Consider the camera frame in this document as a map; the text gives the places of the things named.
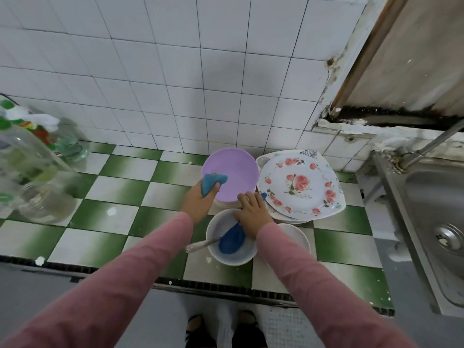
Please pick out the person's leg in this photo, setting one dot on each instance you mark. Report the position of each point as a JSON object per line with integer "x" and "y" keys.
{"x": 248, "y": 331}
{"x": 197, "y": 333}

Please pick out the weathered wooden board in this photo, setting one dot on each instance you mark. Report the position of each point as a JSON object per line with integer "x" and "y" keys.
{"x": 420, "y": 54}

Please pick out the chrome faucet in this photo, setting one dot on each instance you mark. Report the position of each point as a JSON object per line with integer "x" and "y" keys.
{"x": 435, "y": 145}

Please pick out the person's right leg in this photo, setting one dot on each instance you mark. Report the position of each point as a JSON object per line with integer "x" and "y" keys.
{"x": 248, "y": 331}

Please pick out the green checkered tile countertop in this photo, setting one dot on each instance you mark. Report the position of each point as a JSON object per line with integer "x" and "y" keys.
{"x": 116, "y": 190}

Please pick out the stainless steel sink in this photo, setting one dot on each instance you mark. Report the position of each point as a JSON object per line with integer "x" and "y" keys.
{"x": 435, "y": 206}

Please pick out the person's right hand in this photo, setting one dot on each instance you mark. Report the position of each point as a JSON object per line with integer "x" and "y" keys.
{"x": 254, "y": 213}

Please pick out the large clear plastic bottle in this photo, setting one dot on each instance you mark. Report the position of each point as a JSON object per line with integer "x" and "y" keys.
{"x": 36, "y": 192}

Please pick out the person's left leg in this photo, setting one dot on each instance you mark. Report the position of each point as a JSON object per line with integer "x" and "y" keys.
{"x": 197, "y": 333}

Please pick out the stack of white saucers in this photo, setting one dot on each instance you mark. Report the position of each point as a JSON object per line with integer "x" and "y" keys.
{"x": 296, "y": 235}

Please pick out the person's left hand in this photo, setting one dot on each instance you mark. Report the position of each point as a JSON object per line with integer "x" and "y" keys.
{"x": 197, "y": 204}

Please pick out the white bowl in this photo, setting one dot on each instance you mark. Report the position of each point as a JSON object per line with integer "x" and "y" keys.
{"x": 216, "y": 228}

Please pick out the metal fork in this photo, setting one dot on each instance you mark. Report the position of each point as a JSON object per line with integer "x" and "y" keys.
{"x": 197, "y": 245}

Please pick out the person's right forearm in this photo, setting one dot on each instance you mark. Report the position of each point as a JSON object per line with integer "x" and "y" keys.
{"x": 326, "y": 293}

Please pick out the blue rice paddle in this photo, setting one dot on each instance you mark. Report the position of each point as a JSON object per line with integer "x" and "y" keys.
{"x": 232, "y": 240}

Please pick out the floral plate stack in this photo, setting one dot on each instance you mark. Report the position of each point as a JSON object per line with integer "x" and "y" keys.
{"x": 261, "y": 159}

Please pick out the purple plastic bowl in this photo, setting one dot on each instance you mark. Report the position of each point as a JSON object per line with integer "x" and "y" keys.
{"x": 232, "y": 170}

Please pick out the blue cleaning cloth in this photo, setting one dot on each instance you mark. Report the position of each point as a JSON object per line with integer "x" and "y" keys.
{"x": 212, "y": 182}

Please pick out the person's left forearm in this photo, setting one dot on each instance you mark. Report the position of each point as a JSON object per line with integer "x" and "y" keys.
{"x": 109, "y": 293}

